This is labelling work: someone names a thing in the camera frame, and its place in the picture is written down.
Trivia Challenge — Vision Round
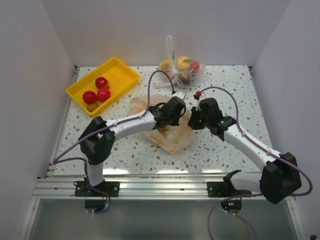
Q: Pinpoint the red apple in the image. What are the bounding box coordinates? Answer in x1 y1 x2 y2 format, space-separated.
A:
96 87 111 102

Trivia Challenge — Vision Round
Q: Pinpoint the purple cable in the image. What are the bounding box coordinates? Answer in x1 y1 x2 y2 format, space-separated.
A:
53 69 177 215
198 86 313 240

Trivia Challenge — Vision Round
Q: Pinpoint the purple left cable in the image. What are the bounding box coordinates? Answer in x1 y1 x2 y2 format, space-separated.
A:
53 69 177 215

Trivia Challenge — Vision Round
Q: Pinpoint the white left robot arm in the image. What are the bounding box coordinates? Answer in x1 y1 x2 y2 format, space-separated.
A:
79 96 186 197

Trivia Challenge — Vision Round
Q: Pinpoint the clear plastic bag of fruit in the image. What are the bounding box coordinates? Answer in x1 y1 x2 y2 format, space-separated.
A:
158 35 206 88

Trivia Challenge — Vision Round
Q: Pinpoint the aluminium mounting rail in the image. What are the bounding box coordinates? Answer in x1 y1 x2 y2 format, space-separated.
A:
32 173 296 200

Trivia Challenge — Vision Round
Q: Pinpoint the small red fruit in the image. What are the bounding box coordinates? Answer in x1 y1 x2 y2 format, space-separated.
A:
82 91 97 104

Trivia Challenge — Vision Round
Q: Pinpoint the yellow plastic tray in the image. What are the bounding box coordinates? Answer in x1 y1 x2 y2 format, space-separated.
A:
65 57 140 117

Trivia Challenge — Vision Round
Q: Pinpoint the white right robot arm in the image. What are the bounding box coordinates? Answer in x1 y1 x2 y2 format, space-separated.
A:
188 97 302 204

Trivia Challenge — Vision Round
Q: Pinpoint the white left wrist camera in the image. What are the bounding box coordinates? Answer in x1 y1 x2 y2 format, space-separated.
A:
171 91 186 101

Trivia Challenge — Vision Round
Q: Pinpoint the orange banana print plastic bag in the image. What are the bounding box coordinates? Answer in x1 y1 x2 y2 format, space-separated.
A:
128 95 193 154

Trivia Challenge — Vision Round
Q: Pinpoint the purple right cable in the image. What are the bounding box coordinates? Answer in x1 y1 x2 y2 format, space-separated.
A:
198 86 313 240

